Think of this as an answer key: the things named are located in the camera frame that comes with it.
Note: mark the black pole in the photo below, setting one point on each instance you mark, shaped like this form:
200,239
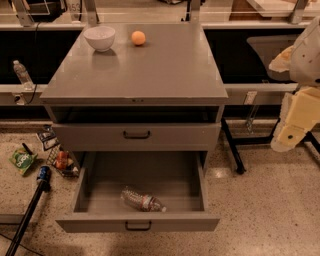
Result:
42,187

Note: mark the clear plastic water bottle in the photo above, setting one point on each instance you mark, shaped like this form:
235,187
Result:
142,202

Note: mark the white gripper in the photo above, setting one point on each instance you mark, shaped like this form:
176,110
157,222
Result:
307,63

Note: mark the black folding table stand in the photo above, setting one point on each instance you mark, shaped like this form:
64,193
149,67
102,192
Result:
233,142

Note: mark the open grey bottom drawer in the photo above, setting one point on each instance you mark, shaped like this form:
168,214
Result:
175,178

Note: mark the white ceramic bowl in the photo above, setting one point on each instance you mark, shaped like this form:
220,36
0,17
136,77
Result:
100,38

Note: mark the green snack bag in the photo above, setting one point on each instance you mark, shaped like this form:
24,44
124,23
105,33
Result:
22,160

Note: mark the grey metal drawer cabinet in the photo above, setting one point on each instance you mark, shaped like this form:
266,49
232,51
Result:
171,78

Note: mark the closed grey upper drawer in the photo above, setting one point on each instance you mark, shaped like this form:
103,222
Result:
138,137

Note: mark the dark snack packet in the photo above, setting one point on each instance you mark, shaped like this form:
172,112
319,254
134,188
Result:
48,138

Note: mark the black marker pen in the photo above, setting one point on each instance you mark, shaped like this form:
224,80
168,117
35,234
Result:
27,149

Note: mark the upright water bottle on ledge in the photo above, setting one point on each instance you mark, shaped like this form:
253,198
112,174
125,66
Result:
23,75

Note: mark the blue soda can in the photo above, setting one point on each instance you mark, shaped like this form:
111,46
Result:
44,174

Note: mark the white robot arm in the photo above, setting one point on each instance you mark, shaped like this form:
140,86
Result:
300,111

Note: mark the wire basket with items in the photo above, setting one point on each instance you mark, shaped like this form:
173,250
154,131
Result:
61,161

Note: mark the orange ball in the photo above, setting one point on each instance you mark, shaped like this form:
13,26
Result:
138,38

